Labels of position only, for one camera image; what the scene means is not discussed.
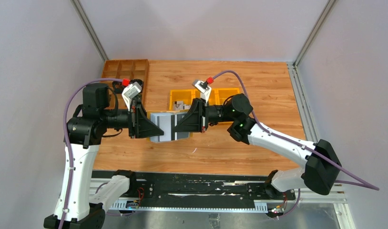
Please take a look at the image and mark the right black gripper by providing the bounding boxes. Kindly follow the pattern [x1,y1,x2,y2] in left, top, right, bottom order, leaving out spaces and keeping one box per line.
[174,98,236,133]

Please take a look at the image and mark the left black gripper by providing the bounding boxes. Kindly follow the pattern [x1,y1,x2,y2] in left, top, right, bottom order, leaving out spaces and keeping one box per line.
[102,99,164,138]

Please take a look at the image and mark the yellow leather card holder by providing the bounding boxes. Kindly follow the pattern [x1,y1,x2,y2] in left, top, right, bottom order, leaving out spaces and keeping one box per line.
[147,110,193,143]

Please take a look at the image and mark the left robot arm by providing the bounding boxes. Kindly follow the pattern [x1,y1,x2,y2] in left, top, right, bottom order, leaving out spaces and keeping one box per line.
[43,80,163,229]

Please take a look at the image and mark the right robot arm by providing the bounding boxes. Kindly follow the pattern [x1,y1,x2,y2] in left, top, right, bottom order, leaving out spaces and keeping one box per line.
[173,94,341,199]

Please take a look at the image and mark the silver cards in bin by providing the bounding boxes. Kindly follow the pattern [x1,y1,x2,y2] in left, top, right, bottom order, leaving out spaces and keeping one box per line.
[172,101,191,111]

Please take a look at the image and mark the left yellow bin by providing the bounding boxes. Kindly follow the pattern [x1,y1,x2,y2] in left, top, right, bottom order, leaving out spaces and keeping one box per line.
[169,89,195,111]

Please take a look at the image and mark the yellow bin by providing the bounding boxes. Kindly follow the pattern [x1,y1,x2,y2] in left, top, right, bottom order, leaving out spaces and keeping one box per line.
[194,89,220,105]
[169,89,195,111]
[213,88,241,105]

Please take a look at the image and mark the middle yellow bin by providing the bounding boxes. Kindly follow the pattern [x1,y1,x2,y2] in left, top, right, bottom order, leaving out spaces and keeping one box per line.
[194,89,220,105]

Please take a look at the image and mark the right yellow bin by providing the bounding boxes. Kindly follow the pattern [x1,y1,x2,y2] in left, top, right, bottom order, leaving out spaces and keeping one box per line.
[213,88,241,105]

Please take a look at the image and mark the black coiled band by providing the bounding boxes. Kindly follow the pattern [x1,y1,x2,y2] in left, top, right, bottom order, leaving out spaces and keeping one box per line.
[131,79,144,93]
[112,81,125,94]

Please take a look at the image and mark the wooden compartment tray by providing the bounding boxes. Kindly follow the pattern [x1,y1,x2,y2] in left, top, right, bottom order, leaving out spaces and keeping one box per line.
[102,59,149,104]

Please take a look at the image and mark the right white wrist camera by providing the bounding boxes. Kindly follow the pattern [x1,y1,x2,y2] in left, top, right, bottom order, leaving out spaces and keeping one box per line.
[192,77,214,103]

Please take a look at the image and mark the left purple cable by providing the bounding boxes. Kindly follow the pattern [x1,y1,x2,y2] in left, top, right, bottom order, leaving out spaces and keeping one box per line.
[57,77,131,229]

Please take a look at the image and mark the purple cable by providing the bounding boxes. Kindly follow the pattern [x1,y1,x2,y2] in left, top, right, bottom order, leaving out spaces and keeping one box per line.
[57,77,131,229]
[206,70,380,219]

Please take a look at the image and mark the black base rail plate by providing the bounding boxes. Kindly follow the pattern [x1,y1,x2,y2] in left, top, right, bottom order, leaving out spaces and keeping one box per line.
[90,170,296,210]

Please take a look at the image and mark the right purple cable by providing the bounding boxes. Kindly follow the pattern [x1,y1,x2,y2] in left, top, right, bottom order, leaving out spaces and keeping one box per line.
[206,70,380,219]

